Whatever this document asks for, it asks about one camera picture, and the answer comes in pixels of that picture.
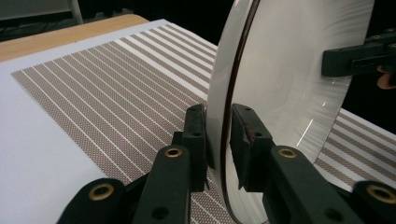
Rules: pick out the white plate with dark rim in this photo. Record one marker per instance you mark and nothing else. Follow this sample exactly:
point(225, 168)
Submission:
point(286, 62)

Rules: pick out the brown striped placemat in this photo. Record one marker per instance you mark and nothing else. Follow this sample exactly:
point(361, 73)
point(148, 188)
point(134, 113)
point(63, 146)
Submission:
point(109, 93)

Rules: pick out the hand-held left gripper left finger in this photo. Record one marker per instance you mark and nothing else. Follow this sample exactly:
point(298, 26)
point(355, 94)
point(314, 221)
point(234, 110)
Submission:
point(194, 140)

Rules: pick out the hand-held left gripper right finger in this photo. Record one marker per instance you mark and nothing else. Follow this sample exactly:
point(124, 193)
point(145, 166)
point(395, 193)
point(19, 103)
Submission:
point(249, 146)

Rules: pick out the wooden table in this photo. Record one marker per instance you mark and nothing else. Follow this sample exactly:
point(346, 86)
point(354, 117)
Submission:
point(62, 39)

